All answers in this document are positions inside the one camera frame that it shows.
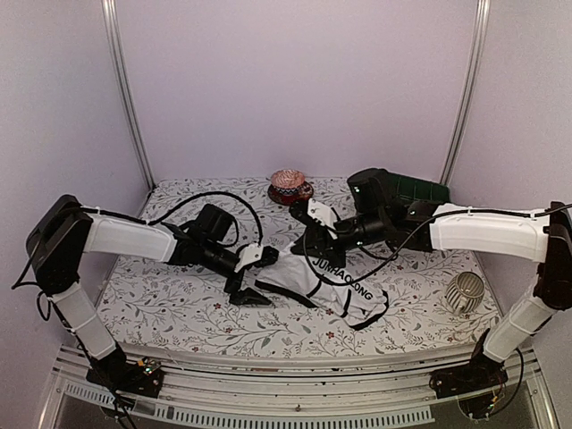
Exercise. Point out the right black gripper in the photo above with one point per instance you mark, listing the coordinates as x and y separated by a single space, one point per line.
318 242

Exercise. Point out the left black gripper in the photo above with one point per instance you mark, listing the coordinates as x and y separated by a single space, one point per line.
242 297

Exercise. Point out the white black-trimmed underwear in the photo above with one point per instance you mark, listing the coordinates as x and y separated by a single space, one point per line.
314 282

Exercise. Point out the green divided organizer tray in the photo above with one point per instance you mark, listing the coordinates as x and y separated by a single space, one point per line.
413 189

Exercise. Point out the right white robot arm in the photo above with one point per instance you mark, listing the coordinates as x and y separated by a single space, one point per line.
540 235

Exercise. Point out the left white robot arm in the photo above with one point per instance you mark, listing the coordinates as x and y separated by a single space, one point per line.
69 230

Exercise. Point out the dark red saucer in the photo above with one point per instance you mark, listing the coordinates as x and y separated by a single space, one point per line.
286 197

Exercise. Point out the red patterned bowl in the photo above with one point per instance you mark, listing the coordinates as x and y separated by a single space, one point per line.
287 181

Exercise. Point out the floral tablecloth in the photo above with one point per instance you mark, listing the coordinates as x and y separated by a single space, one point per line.
186 309

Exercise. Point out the striped glass mug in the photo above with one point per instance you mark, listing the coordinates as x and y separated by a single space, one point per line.
464 293

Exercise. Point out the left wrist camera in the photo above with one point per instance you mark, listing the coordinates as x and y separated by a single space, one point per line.
249 255

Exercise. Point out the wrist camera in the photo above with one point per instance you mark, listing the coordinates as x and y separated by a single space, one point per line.
249 255
313 213

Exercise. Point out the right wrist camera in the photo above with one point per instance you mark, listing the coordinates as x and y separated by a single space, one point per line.
313 213

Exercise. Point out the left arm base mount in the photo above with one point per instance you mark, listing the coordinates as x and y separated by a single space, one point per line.
144 377

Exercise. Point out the front aluminium rail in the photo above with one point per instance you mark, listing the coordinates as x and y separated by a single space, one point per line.
216 391

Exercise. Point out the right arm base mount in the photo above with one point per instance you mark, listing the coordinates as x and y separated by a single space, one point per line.
480 372

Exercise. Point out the right aluminium frame post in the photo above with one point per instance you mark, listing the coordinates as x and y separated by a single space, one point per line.
476 53

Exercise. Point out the aluminium frame post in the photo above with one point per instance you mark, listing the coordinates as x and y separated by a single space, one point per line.
476 53
114 39

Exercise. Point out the left aluminium frame post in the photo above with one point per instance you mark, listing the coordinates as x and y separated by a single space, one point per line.
114 39

